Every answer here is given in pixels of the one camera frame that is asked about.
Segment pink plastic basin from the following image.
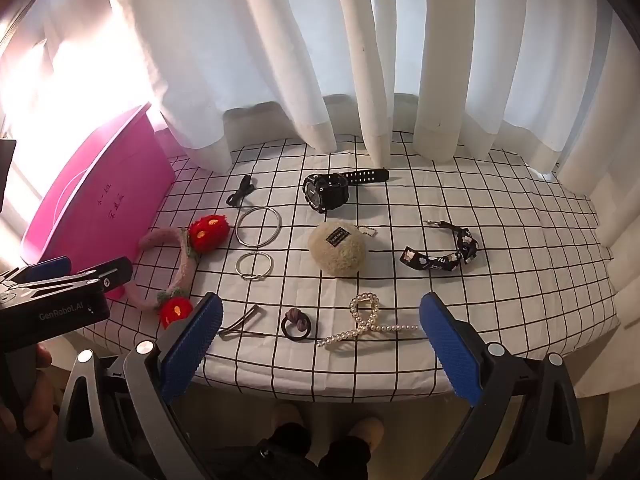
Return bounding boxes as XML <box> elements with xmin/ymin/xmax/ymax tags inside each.
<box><xmin>20</xmin><ymin>102</ymin><xmax>176</xmax><ymax>303</ymax></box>

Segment large silver bangle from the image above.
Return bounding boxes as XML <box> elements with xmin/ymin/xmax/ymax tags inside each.
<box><xmin>236</xmin><ymin>206</ymin><xmax>282</xmax><ymax>248</ymax></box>

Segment black printed fabric headband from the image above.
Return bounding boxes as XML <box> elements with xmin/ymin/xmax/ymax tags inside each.
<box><xmin>400</xmin><ymin>220</ymin><xmax>480</xmax><ymax>272</ymax></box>

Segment white curtain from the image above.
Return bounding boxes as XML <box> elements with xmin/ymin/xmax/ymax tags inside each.
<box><xmin>0</xmin><ymin>0</ymin><xmax>640</xmax><ymax>261</ymax></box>

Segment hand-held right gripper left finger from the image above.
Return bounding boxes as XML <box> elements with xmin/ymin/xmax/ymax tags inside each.
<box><xmin>52</xmin><ymin>292</ymin><xmax>236</xmax><ymax>480</ymax></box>

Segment small silver bangle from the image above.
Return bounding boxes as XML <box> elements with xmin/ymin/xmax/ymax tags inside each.
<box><xmin>236</xmin><ymin>252</ymin><xmax>274</xmax><ymax>281</ymax></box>

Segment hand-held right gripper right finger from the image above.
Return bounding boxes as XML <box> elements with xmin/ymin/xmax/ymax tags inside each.
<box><xmin>419</xmin><ymin>291</ymin><xmax>588</xmax><ymax>480</ymax></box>

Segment black bow hair tie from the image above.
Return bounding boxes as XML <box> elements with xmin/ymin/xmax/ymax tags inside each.
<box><xmin>226</xmin><ymin>175</ymin><xmax>256</xmax><ymax>207</ymax></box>

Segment pink fuzzy strawberry headband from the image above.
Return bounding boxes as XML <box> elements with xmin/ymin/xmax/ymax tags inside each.
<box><xmin>121</xmin><ymin>213</ymin><xmax>232</xmax><ymax>330</ymax></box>

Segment beige slipper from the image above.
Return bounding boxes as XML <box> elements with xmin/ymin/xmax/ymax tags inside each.
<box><xmin>270</xmin><ymin>402</ymin><xmax>303</xmax><ymax>436</ymax></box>
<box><xmin>347</xmin><ymin>415</ymin><xmax>386</xmax><ymax>443</ymax></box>

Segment person's dark trousers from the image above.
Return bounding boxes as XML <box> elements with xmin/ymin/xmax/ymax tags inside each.
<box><xmin>210</xmin><ymin>422</ymin><xmax>371</xmax><ymax>480</ymax></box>

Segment beige fluffy pouch keychain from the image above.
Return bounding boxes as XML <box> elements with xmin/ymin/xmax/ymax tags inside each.
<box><xmin>307</xmin><ymin>223</ymin><xmax>378</xmax><ymax>276</ymax></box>

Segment pearl hair claw clip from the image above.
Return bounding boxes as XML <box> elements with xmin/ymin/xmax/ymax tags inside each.
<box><xmin>316</xmin><ymin>292</ymin><xmax>419</xmax><ymax>349</ymax></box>

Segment white black-checked tablecloth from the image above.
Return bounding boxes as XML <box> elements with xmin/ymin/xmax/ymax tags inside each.
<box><xmin>82</xmin><ymin>130</ymin><xmax>621</xmax><ymax>403</ymax></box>

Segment black wristwatch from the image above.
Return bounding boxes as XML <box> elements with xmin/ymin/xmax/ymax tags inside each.
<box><xmin>302</xmin><ymin>168</ymin><xmax>390</xmax><ymax>211</ymax></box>

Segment person's left hand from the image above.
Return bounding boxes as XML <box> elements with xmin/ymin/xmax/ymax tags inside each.
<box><xmin>0</xmin><ymin>347</ymin><xmax>58</xmax><ymax>466</ymax></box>

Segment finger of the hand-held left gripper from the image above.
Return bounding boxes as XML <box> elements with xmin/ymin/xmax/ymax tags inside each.
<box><xmin>0</xmin><ymin>256</ymin><xmax>72</xmax><ymax>287</ymax></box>
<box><xmin>12</xmin><ymin>257</ymin><xmax>135</xmax><ymax>302</ymax></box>

